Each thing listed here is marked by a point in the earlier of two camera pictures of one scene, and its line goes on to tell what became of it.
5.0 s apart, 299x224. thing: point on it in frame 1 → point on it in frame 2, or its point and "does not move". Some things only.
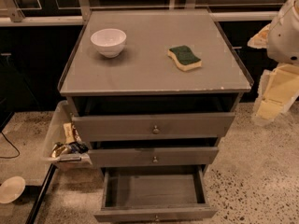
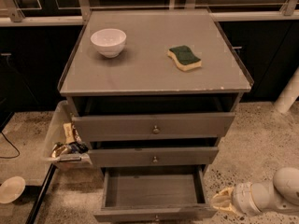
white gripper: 284,36 → 242,198
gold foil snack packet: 60,148 does not move
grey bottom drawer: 155,193 does not move
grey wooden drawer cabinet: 154,90 does not move
